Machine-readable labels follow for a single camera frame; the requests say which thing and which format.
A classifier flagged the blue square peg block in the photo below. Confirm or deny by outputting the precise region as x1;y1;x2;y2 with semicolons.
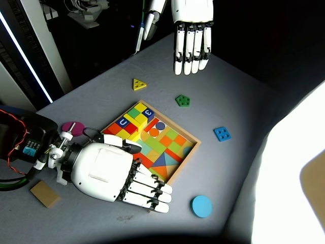
213;126;232;142

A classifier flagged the yellow triangle peg block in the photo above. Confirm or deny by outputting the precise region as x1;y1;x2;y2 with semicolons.
132;78;148;92

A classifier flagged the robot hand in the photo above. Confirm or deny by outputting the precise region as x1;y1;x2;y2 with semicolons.
70;134;174;215
143;0;214;76

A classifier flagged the white equipment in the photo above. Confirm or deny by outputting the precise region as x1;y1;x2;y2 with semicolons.
40;0;110;30

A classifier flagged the magenta round disc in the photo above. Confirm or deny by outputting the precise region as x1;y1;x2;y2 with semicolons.
62;121;85;137

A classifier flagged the grey table cloth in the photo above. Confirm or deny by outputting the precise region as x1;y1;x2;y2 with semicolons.
0;32;325;244

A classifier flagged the blue round disc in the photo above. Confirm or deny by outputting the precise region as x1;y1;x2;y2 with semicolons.
190;195;213;219

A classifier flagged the white vertical post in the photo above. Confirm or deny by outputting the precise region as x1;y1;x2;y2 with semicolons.
19;0;74;95

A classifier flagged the green pentagon peg block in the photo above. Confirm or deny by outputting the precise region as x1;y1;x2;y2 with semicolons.
175;94;192;108

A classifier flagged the green and white pole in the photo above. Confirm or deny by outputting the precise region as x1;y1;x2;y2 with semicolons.
131;0;147;56

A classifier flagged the wooden tray with printed floor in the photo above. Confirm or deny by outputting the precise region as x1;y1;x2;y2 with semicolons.
101;100;203;186

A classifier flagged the white light strip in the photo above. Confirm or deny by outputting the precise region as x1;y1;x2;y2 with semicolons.
0;11;53;104

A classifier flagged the tan rounded board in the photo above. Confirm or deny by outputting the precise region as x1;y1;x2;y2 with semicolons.
299;149;325;244

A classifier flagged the flat wooden plank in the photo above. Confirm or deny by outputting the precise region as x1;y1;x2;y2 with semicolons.
29;179;61;209

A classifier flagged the white frame panel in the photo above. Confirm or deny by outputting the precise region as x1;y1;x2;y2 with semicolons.
0;60;38;112

